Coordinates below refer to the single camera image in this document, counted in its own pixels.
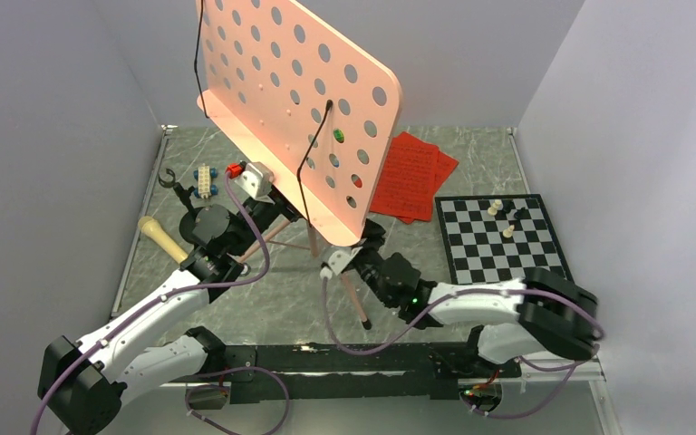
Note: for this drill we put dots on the pink music stand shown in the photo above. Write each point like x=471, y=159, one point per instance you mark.
x=279, y=80

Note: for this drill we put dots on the black chess piece back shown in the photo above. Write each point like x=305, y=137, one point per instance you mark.
x=511, y=212

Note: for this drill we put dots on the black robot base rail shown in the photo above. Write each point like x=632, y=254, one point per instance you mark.
x=321, y=371

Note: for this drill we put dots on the red sheet music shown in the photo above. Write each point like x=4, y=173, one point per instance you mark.
x=407, y=179
x=445, y=167

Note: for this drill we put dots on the cream toy microphone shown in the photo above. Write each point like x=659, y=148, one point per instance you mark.
x=151, y=228

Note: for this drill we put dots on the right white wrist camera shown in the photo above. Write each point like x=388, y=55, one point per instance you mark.
x=335, y=259

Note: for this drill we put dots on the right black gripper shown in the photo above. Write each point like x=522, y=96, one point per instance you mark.
x=374, y=234

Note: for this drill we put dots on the cream chess pawn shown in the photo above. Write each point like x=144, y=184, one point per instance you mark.
x=509, y=232

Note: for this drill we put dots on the black microphone stand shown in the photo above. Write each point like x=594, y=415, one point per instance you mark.
x=189, y=210

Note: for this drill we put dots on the colourful brick toy car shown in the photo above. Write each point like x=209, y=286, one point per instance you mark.
x=339, y=135

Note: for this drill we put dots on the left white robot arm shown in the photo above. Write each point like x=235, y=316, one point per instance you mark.
x=87, y=381

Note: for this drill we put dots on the black chessboard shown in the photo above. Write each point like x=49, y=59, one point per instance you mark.
x=477, y=253

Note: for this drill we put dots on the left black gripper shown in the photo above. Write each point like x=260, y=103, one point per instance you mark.
x=281, y=204

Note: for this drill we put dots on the cream blue toy car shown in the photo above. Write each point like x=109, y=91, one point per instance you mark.
x=204, y=176

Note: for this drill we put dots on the blue white toy brick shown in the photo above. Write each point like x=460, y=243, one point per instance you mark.
x=334, y=161

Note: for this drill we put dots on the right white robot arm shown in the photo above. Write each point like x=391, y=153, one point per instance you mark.
x=540, y=311

